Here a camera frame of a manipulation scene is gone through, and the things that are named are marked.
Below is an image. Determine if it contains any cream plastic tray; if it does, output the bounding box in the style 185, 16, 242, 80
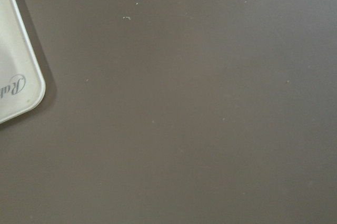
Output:
1, 0, 46, 123

